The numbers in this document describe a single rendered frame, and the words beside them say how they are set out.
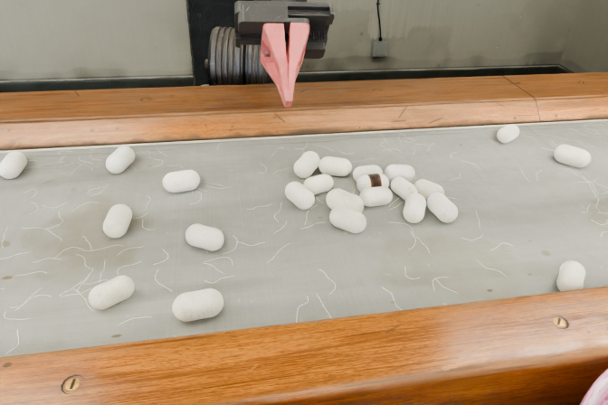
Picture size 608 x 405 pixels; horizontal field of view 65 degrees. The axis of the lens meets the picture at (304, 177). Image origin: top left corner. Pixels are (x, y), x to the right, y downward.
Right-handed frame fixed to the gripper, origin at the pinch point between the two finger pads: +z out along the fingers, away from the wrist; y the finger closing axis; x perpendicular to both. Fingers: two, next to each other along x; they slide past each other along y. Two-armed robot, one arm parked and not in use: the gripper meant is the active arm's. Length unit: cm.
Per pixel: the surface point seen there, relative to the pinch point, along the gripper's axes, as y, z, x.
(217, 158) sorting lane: -7.4, 4.0, 6.8
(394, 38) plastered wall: 81, -120, 166
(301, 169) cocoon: 1.2, 7.1, 2.1
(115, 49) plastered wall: -61, -113, 168
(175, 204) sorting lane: -11.2, 10.5, 1.5
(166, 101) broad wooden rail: -13.8, -5.5, 11.6
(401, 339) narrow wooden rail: 4.4, 23.7, -13.1
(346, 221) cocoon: 3.9, 14.0, -3.6
